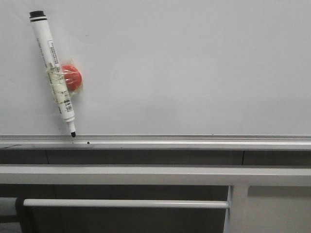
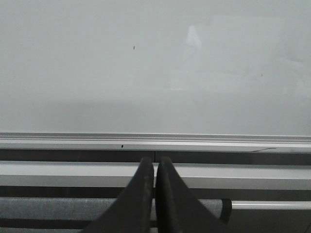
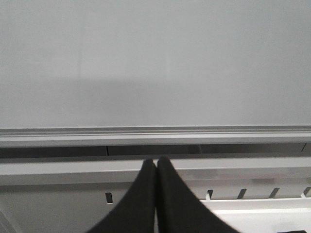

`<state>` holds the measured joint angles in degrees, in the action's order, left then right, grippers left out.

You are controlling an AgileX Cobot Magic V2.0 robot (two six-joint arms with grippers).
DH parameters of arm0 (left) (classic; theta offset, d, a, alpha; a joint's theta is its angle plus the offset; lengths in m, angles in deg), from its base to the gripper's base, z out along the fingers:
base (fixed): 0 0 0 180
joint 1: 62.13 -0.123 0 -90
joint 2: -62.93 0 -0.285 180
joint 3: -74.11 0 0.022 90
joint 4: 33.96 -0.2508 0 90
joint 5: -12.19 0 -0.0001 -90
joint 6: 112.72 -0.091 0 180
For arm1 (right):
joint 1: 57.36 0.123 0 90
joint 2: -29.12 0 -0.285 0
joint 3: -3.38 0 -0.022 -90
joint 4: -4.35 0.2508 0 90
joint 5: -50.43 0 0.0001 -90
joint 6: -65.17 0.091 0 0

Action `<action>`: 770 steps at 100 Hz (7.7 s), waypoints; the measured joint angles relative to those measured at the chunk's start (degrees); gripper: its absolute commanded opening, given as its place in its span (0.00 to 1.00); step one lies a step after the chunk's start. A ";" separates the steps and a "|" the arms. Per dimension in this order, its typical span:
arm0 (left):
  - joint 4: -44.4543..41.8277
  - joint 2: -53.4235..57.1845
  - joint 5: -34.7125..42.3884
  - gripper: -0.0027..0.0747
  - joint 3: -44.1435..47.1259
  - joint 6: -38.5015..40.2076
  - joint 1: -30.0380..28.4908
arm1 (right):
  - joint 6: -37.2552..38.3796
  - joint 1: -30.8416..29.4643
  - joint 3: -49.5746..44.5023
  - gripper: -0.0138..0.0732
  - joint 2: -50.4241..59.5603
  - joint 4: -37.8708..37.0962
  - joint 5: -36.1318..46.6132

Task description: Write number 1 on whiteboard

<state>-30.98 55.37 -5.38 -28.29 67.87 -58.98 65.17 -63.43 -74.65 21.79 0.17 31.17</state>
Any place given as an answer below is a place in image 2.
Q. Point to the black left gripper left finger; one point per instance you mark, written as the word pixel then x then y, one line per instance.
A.
pixel 131 211

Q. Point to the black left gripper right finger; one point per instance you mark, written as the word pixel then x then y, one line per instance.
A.
pixel 178 210

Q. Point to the white whiteboard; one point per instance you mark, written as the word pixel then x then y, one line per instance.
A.
pixel 192 75

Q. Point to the white metal stand frame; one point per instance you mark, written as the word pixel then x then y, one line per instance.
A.
pixel 208 176

